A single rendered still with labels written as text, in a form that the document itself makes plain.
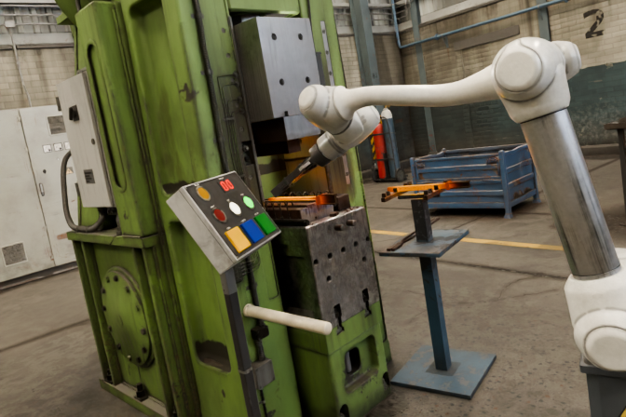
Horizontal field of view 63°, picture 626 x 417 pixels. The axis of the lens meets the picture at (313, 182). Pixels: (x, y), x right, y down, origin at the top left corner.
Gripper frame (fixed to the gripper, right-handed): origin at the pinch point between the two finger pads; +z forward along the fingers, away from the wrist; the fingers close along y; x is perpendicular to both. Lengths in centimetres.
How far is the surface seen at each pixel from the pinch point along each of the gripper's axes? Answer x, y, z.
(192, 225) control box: 5.5, -27.0, 18.5
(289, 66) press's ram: 41, 43, -17
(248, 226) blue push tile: -4.1, -11.3, 12.5
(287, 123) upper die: 22.9, 36.7, -3.2
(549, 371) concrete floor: -137, 86, -12
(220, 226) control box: 0.2, -23.4, 13.2
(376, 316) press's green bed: -67, 61, 29
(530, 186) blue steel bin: -128, 456, -39
